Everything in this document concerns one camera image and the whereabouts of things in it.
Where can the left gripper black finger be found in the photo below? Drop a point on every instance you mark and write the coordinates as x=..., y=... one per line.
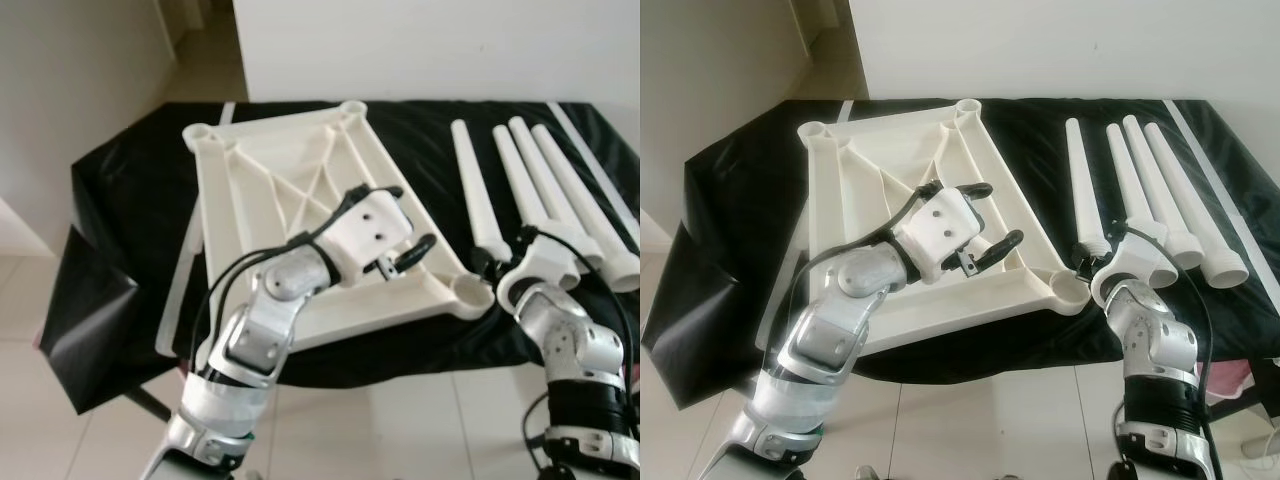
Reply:
x=385, y=191
x=975, y=190
x=417, y=252
x=1002, y=250

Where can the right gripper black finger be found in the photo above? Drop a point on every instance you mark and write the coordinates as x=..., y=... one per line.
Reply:
x=485, y=266
x=1087, y=256

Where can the white plastic table leg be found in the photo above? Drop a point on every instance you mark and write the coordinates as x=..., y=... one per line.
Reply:
x=1083, y=180
x=1181, y=180
x=1157, y=180
x=573, y=180
x=525, y=180
x=551, y=180
x=475, y=190
x=1132, y=180

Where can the white plastic children table top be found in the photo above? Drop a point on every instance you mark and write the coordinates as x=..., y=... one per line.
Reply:
x=830, y=220
x=215, y=220

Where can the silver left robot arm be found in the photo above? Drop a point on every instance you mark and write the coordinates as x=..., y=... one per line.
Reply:
x=250, y=340
x=830, y=340

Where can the pink plastic object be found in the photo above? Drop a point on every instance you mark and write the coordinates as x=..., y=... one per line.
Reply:
x=1238, y=380

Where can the black plastic table cover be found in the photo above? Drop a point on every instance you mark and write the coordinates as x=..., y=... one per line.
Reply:
x=740, y=200
x=120, y=200

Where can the black metal table leg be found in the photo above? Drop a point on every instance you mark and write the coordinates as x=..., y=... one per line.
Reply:
x=148, y=403

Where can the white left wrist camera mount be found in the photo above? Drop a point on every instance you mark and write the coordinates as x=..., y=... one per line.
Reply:
x=365, y=225
x=940, y=225

